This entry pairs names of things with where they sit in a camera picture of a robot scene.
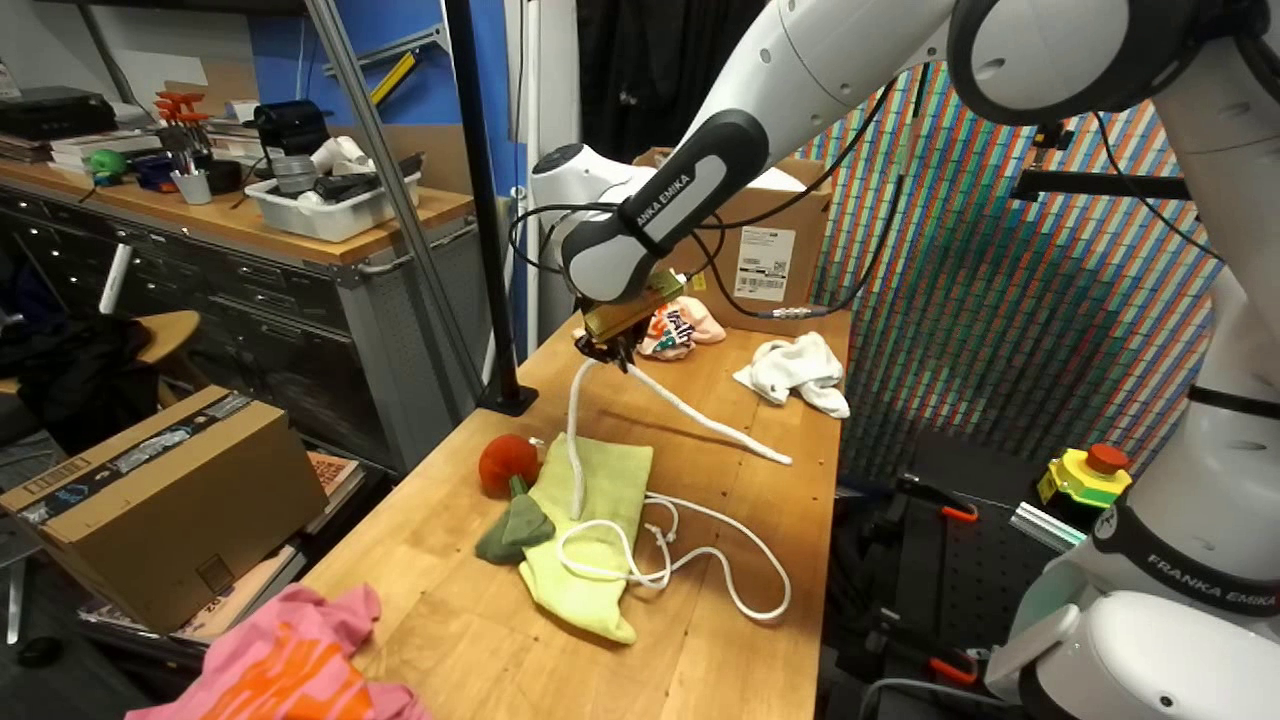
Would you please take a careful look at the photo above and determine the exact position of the yellow red emergency button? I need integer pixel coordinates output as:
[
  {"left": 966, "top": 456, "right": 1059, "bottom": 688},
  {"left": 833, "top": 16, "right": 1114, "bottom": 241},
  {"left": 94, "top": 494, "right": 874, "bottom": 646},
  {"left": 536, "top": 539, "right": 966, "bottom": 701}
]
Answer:
[{"left": 1035, "top": 444, "right": 1131, "bottom": 508}]

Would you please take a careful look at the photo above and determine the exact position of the dark green sock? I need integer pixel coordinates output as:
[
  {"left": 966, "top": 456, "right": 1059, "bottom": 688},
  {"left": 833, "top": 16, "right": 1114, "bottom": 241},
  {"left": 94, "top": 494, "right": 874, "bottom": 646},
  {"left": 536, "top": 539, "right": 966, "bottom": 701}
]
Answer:
[{"left": 475, "top": 493, "right": 555, "bottom": 562}]

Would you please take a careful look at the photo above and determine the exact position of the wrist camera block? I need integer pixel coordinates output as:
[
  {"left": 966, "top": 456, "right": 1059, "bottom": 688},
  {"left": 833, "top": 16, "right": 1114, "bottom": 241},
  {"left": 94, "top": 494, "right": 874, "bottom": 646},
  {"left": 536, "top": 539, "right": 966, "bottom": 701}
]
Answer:
[{"left": 585, "top": 269, "right": 686, "bottom": 341}]

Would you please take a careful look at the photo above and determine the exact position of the grey towel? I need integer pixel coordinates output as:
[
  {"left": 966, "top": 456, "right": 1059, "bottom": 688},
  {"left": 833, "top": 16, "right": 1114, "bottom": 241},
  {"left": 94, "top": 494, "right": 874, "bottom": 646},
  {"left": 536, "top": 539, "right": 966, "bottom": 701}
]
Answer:
[{"left": 734, "top": 330, "right": 853, "bottom": 419}]

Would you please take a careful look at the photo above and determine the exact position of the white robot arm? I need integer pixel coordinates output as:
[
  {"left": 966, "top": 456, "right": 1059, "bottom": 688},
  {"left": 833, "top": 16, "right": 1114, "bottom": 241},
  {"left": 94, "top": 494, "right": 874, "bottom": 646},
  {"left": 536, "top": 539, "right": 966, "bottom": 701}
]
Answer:
[{"left": 561, "top": 0, "right": 1280, "bottom": 444}]

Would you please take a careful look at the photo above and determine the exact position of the grey metal cabinet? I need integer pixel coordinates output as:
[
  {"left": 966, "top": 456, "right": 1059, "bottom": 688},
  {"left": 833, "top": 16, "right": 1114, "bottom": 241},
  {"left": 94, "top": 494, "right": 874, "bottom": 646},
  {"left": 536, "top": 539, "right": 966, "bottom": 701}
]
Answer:
[{"left": 0, "top": 159, "right": 482, "bottom": 472}]

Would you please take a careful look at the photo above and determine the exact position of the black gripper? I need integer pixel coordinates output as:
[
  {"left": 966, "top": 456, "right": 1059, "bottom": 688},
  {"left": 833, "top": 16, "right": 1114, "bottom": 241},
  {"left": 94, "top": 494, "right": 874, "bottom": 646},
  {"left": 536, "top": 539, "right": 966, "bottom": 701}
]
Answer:
[{"left": 577, "top": 324, "right": 645, "bottom": 368}]

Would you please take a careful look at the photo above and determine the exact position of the thick white rope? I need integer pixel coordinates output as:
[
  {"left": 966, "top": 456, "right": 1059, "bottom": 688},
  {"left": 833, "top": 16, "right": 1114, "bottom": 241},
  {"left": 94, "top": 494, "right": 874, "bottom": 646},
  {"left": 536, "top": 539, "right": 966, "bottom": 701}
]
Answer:
[{"left": 552, "top": 357, "right": 799, "bottom": 584}]

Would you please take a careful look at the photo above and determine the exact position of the pink orange cloth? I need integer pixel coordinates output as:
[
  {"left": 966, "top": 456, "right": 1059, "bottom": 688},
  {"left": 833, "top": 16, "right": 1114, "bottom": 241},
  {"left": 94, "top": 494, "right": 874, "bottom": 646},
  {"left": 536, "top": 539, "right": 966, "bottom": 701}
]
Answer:
[{"left": 126, "top": 584, "right": 430, "bottom": 720}]

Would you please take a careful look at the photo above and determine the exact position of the yellow-green cloth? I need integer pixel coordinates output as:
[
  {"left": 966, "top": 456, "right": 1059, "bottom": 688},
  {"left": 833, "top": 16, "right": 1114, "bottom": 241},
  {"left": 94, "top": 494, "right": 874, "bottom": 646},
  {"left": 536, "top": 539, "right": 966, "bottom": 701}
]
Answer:
[{"left": 519, "top": 430, "right": 651, "bottom": 644}]

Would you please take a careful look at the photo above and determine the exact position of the white plastic bin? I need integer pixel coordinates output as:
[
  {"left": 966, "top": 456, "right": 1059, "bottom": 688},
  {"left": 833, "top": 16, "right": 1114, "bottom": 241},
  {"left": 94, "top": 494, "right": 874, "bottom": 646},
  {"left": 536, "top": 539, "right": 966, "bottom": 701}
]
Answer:
[{"left": 246, "top": 155, "right": 394, "bottom": 245}]

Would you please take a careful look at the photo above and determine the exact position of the thin white cord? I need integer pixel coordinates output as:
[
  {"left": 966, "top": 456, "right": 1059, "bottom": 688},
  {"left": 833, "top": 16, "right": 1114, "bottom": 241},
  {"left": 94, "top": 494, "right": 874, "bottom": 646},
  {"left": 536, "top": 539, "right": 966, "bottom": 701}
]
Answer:
[{"left": 585, "top": 486, "right": 798, "bottom": 626}]

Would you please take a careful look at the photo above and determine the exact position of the black camera pole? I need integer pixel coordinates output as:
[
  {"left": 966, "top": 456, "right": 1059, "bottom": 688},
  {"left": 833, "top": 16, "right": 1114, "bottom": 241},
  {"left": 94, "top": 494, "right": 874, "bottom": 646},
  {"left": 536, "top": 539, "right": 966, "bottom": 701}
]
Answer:
[{"left": 440, "top": 0, "right": 536, "bottom": 417}]

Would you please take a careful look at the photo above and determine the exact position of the red plush ball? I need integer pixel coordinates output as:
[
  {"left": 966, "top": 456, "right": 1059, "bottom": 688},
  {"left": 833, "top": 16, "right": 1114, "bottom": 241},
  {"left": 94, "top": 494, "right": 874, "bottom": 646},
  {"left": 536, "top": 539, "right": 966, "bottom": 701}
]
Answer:
[{"left": 482, "top": 435, "right": 539, "bottom": 494}]

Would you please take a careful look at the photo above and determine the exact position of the cardboard box on table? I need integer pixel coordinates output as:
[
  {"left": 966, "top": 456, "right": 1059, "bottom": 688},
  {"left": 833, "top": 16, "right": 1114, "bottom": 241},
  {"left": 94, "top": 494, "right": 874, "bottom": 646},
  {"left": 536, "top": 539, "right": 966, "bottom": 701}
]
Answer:
[{"left": 668, "top": 155, "right": 833, "bottom": 324}]

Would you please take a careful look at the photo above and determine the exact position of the cardboard box on floor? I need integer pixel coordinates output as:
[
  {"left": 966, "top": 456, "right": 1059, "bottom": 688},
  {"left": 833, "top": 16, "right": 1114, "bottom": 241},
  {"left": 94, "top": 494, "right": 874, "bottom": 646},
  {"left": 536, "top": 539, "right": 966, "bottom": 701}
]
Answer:
[{"left": 0, "top": 385, "right": 329, "bottom": 632}]

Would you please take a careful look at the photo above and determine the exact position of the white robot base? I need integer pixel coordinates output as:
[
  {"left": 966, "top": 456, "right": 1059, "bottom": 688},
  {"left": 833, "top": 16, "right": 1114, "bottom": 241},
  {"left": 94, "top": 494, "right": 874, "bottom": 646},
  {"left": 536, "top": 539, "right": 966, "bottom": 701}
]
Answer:
[{"left": 983, "top": 247, "right": 1280, "bottom": 720}]

